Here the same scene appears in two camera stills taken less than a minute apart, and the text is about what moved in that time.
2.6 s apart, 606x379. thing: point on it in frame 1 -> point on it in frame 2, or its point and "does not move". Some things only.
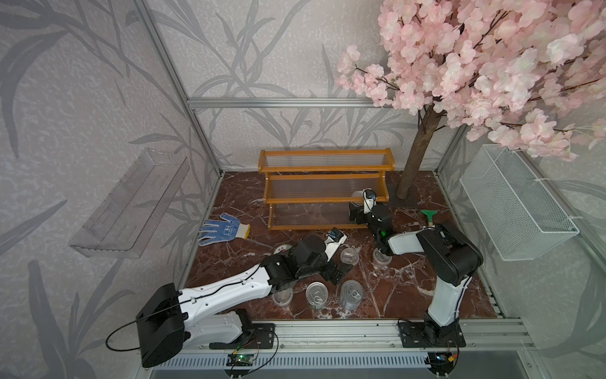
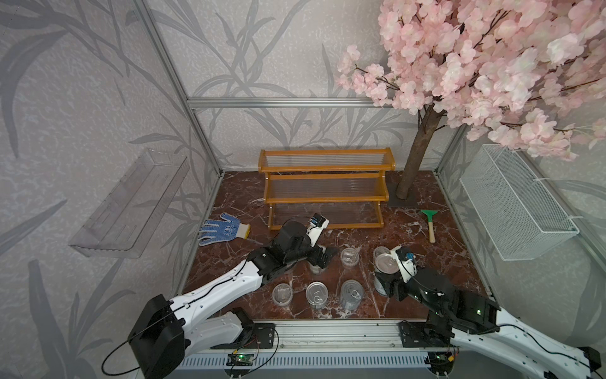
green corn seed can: (316, 294) does not move
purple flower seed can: (352, 293) does not move
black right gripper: (360, 214) -> (395, 283)
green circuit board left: (240, 360) does not move
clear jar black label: (282, 298) does not move
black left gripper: (331, 267) -> (326, 258)
